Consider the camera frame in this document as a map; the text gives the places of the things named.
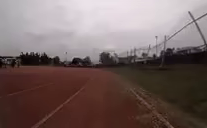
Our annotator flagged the green grass field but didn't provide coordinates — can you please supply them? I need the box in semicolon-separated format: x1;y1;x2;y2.
100;64;207;128

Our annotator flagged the dark hedge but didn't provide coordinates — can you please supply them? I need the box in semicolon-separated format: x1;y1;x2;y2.
137;49;207;66

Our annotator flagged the tall pale pole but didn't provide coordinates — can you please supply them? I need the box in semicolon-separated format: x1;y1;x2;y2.
159;34;168;69

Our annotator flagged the tall fence with posts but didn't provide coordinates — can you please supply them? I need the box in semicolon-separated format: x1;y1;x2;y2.
125;8;207;68

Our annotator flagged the row of dark trees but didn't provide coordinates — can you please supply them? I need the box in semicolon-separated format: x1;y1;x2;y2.
19;51;119;67

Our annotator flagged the red running track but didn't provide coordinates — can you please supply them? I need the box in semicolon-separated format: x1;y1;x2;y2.
0;65;175;128

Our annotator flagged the low building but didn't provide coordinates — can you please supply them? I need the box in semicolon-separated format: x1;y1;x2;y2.
0;52;19;66

